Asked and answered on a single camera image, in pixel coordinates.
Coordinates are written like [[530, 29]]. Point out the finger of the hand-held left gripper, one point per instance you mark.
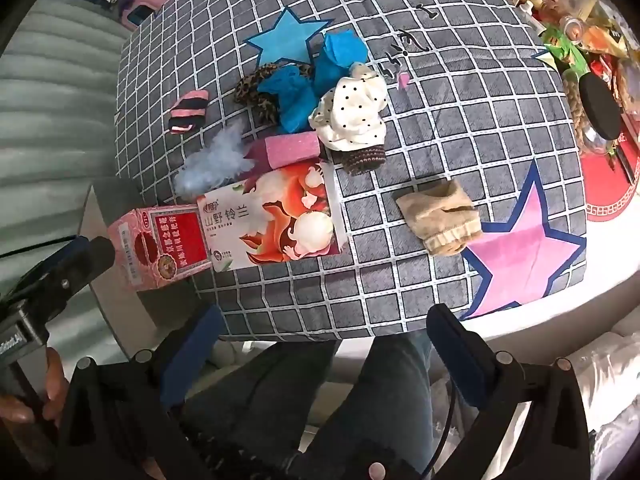
[[85, 270], [60, 255]]

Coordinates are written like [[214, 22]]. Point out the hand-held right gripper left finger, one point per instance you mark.
[[192, 355]]

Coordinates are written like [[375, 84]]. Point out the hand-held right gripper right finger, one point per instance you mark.
[[460, 355]]

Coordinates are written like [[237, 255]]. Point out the grey storage box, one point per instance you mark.
[[100, 210]]

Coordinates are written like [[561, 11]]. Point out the pink carton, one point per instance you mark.
[[160, 245]]

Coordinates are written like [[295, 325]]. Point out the striped knit hat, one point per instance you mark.
[[365, 159]]

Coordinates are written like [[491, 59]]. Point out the leopard print cloth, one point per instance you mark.
[[252, 91]]

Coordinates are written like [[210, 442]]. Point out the person's left hand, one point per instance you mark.
[[56, 385]]

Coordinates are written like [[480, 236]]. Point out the beige sock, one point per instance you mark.
[[440, 215]]

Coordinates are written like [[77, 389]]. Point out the pale green curtain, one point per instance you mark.
[[50, 110]]

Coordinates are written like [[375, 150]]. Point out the floral tissue pack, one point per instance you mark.
[[280, 220]]

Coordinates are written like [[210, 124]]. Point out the light blue fluffy cloth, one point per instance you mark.
[[215, 160]]

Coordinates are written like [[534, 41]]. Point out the pink black striped sock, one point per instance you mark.
[[187, 112]]

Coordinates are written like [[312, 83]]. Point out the pink sponge block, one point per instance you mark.
[[295, 150]]

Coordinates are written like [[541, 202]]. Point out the grey checked star blanket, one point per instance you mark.
[[425, 125]]

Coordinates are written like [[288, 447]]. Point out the white polka dot cloth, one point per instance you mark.
[[350, 110]]

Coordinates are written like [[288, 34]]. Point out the black round lid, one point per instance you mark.
[[597, 105]]

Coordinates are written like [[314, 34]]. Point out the pile of snack packets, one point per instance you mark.
[[600, 35]]

